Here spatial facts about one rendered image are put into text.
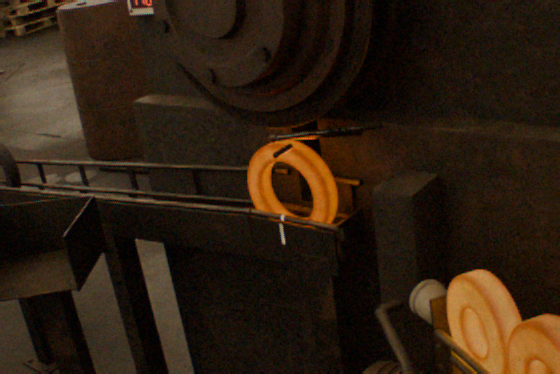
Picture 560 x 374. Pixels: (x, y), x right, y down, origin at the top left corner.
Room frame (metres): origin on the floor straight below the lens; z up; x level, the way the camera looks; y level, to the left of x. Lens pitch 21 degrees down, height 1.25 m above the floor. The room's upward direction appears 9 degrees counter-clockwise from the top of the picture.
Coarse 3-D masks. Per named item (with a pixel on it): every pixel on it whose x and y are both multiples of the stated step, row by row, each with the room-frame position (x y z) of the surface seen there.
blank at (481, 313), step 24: (456, 288) 0.80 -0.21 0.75; (480, 288) 0.75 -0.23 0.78; (504, 288) 0.74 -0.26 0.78; (456, 312) 0.81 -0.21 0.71; (480, 312) 0.74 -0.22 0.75; (504, 312) 0.71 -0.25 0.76; (456, 336) 0.81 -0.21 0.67; (480, 336) 0.79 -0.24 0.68; (504, 336) 0.70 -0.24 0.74; (480, 360) 0.75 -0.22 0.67; (504, 360) 0.69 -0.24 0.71
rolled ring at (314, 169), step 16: (272, 144) 1.23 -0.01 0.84; (304, 144) 1.21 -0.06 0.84; (256, 160) 1.25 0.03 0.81; (272, 160) 1.23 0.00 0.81; (288, 160) 1.20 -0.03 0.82; (304, 160) 1.18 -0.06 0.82; (320, 160) 1.19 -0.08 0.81; (256, 176) 1.26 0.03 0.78; (304, 176) 1.18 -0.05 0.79; (320, 176) 1.16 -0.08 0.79; (256, 192) 1.26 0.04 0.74; (272, 192) 1.27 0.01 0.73; (320, 192) 1.16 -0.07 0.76; (336, 192) 1.17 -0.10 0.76; (256, 208) 1.27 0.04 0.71; (272, 208) 1.25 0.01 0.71; (320, 208) 1.16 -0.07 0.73; (336, 208) 1.17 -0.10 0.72
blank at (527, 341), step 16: (528, 320) 0.65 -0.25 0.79; (544, 320) 0.63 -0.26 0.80; (512, 336) 0.67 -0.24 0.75; (528, 336) 0.64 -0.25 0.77; (544, 336) 0.61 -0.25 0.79; (512, 352) 0.67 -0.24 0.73; (528, 352) 0.64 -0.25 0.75; (544, 352) 0.61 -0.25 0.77; (512, 368) 0.67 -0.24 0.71; (528, 368) 0.64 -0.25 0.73; (544, 368) 0.65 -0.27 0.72
